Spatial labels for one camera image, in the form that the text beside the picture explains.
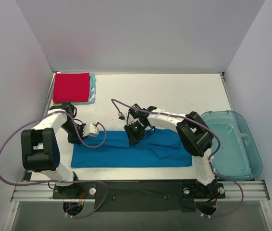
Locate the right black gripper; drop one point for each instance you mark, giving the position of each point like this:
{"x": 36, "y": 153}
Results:
{"x": 131, "y": 136}

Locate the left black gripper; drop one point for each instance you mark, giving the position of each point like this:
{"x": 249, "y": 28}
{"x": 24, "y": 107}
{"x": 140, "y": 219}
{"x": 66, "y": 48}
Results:
{"x": 76, "y": 136}

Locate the blue t shirt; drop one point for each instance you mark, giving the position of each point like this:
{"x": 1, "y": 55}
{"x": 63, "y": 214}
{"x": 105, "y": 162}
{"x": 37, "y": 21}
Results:
{"x": 161, "y": 148}

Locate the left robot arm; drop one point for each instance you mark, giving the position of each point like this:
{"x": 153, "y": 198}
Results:
{"x": 40, "y": 150}

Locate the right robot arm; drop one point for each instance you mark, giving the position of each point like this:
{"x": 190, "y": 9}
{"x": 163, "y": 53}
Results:
{"x": 191, "y": 129}

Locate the folded light teal t shirt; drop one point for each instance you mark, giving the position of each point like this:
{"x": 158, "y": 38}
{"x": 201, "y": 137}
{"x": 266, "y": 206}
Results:
{"x": 92, "y": 95}

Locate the folded red t shirt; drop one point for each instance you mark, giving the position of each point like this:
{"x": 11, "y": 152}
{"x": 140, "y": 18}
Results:
{"x": 71, "y": 87}

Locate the translucent blue plastic bin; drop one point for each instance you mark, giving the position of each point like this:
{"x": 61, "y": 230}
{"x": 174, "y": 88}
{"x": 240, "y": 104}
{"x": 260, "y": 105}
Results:
{"x": 238, "y": 157}

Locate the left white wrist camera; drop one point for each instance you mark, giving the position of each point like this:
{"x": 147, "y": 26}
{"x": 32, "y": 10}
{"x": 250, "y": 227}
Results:
{"x": 90, "y": 129}

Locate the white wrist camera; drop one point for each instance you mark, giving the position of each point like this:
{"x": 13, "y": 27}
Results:
{"x": 90, "y": 129}
{"x": 126, "y": 115}

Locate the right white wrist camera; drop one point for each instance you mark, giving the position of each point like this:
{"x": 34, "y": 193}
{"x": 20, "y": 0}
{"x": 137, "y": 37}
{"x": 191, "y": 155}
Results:
{"x": 126, "y": 115}

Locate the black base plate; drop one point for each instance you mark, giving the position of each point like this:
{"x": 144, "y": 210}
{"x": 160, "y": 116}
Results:
{"x": 140, "y": 196}

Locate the aluminium frame rail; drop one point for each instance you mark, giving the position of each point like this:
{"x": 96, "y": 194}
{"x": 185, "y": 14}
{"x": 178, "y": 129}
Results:
{"x": 252, "y": 190}

